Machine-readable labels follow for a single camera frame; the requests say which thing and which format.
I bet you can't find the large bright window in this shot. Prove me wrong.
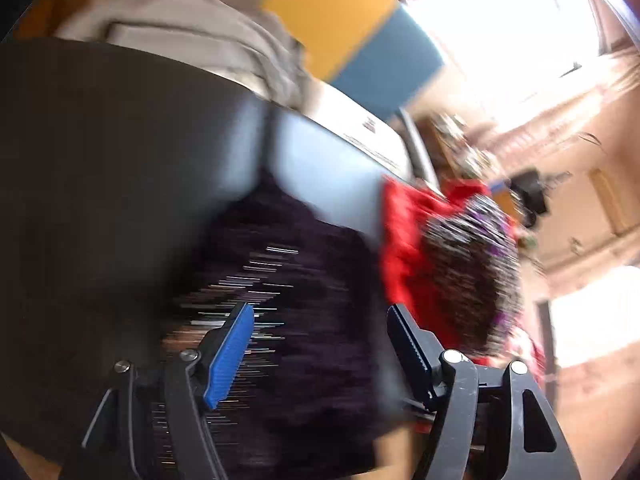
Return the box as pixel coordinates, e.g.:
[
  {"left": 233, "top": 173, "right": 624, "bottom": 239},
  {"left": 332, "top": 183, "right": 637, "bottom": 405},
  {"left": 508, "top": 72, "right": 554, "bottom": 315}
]
[{"left": 405, "top": 0, "right": 616, "bottom": 126}]

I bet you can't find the wall air conditioner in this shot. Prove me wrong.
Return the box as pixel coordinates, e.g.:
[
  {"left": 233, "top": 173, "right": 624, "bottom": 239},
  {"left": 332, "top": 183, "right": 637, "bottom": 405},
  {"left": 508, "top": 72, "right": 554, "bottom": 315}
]
[{"left": 587, "top": 167, "right": 633, "bottom": 236}]

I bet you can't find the red cloth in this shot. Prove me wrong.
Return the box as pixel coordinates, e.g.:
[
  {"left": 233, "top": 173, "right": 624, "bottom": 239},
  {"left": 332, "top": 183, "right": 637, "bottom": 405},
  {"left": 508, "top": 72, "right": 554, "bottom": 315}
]
[{"left": 380, "top": 177, "right": 548, "bottom": 401}]

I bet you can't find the wooden wardrobe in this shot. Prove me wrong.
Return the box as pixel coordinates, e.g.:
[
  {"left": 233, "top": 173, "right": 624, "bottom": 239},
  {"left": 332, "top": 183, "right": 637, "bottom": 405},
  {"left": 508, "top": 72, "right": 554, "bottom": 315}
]
[{"left": 12, "top": 0, "right": 108, "bottom": 41}]

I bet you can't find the leopard patterned cloth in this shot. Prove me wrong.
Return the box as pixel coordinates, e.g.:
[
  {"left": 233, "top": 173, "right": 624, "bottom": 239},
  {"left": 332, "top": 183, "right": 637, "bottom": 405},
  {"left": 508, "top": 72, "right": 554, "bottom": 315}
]
[{"left": 420, "top": 195, "right": 526, "bottom": 361}]

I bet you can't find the wooden desk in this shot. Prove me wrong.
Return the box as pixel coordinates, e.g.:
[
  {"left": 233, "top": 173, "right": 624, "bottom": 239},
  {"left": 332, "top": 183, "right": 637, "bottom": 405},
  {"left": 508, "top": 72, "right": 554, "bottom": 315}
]
[{"left": 420, "top": 112, "right": 501, "bottom": 186}]

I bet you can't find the small side window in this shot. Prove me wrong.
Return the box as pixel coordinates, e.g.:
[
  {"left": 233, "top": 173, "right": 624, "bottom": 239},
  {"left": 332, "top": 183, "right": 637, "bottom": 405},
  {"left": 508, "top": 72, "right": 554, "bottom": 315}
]
[{"left": 547, "top": 280, "right": 640, "bottom": 368}]

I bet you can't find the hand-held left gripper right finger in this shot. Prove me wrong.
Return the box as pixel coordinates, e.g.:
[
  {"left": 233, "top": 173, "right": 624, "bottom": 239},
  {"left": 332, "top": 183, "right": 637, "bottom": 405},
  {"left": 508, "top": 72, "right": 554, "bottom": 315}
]
[{"left": 387, "top": 302, "right": 581, "bottom": 480}]

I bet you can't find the grey garment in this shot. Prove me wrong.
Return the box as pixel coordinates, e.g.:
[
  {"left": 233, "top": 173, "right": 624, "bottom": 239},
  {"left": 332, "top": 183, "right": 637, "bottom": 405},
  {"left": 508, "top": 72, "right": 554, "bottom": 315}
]
[{"left": 55, "top": 0, "right": 311, "bottom": 111}]

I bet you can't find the black monitor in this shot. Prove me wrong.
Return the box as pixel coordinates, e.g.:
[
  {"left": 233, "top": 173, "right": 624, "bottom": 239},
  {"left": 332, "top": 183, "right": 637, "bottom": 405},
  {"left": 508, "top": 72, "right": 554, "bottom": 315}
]
[{"left": 510, "top": 170, "right": 551, "bottom": 226}]

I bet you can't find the dark purple velvet garment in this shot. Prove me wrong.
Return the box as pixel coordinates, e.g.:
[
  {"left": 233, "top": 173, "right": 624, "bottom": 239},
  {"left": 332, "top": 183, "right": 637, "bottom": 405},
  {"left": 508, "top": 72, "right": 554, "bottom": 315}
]
[{"left": 150, "top": 170, "right": 401, "bottom": 480}]

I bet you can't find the white printed pillow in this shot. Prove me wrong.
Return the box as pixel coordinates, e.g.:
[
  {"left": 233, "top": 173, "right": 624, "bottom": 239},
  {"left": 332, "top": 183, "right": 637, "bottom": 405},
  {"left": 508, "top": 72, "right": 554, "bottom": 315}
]
[{"left": 305, "top": 80, "right": 416, "bottom": 181}]

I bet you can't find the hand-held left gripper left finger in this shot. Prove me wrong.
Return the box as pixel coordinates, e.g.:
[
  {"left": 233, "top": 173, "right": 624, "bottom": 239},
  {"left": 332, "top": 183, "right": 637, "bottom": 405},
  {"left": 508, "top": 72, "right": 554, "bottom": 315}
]
[{"left": 65, "top": 301, "right": 255, "bottom": 480}]

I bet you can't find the grey yellow blue armchair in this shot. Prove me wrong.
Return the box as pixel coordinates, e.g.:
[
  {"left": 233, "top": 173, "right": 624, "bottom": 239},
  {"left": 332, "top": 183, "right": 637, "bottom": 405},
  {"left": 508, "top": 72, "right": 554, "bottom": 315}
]
[{"left": 260, "top": 0, "right": 448, "bottom": 191}]

